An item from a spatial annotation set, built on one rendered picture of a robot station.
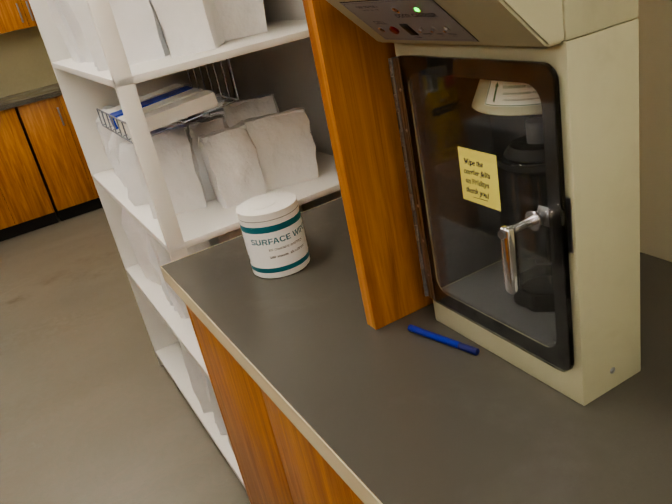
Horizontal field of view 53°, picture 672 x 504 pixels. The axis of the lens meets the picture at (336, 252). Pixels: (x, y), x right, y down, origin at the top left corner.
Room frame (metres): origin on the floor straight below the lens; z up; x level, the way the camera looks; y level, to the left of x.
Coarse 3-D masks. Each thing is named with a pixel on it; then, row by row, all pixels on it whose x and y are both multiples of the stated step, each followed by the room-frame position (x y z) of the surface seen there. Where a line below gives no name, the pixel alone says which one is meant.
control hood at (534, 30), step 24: (336, 0) 0.92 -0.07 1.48; (360, 0) 0.87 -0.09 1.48; (456, 0) 0.72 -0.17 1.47; (480, 0) 0.69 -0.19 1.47; (504, 0) 0.67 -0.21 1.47; (528, 0) 0.68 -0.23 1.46; (552, 0) 0.69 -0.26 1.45; (360, 24) 0.95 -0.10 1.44; (480, 24) 0.73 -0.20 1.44; (504, 24) 0.70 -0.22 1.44; (528, 24) 0.68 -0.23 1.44; (552, 24) 0.69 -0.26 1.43
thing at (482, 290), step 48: (432, 96) 0.90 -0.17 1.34; (480, 96) 0.81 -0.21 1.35; (528, 96) 0.73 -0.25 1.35; (432, 144) 0.91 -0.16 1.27; (480, 144) 0.82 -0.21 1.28; (528, 144) 0.74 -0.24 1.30; (432, 192) 0.93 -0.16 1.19; (528, 192) 0.74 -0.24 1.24; (432, 240) 0.94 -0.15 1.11; (480, 240) 0.84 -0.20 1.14; (528, 240) 0.75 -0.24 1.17; (480, 288) 0.85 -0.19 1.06; (528, 288) 0.76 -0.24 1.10; (528, 336) 0.76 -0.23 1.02
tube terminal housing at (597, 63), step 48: (576, 0) 0.70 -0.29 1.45; (624, 0) 0.73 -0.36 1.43; (432, 48) 0.91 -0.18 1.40; (480, 48) 0.82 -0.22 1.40; (528, 48) 0.75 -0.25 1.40; (576, 48) 0.70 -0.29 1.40; (624, 48) 0.73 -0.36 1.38; (576, 96) 0.70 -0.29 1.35; (624, 96) 0.73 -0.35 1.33; (576, 144) 0.70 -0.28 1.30; (624, 144) 0.73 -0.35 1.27; (576, 192) 0.70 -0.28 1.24; (624, 192) 0.73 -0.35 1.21; (576, 240) 0.70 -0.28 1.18; (624, 240) 0.73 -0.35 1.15; (576, 288) 0.70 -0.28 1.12; (624, 288) 0.73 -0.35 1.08; (480, 336) 0.88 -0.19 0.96; (576, 336) 0.70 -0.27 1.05; (624, 336) 0.73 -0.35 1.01; (576, 384) 0.71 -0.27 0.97
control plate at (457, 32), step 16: (368, 0) 0.86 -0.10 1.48; (384, 0) 0.82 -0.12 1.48; (400, 0) 0.80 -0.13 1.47; (416, 0) 0.77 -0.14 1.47; (432, 0) 0.75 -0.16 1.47; (368, 16) 0.90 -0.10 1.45; (384, 16) 0.87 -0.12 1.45; (400, 16) 0.84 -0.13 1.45; (416, 16) 0.81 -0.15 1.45; (432, 16) 0.78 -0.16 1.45; (448, 16) 0.76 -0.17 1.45; (384, 32) 0.92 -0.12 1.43; (400, 32) 0.89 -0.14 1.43; (448, 32) 0.80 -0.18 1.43; (464, 32) 0.77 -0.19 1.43
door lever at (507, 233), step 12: (528, 216) 0.74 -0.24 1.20; (504, 228) 0.72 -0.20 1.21; (516, 228) 0.72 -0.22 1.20; (504, 240) 0.72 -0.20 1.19; (516, 240) 0.72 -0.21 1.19; (504, 252) 0.72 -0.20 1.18; (516, 252) 0.72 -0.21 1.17; (504, 264) 0.72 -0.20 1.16; (516, 264) 0.72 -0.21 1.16; (504, 276) 0.72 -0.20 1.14; (516, 276) 0.71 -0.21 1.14; (516, 288) 0.71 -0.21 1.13
